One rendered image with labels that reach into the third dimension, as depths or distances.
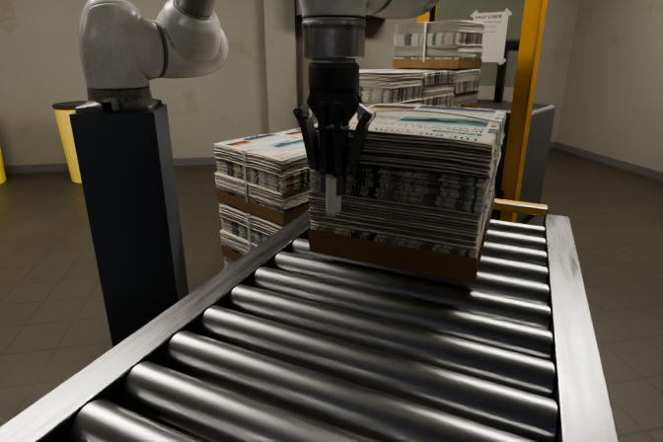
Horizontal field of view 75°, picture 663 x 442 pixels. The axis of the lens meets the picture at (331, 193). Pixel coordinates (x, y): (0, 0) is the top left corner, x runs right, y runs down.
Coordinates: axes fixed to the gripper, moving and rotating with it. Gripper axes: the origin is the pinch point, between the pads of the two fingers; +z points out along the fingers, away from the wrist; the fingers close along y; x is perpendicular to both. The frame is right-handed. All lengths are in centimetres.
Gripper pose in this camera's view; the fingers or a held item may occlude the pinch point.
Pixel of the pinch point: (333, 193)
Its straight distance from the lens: 69.2
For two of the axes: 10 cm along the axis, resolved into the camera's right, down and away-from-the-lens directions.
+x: -4.1, 2.8, -8.7
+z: 0.0, 9.5, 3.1
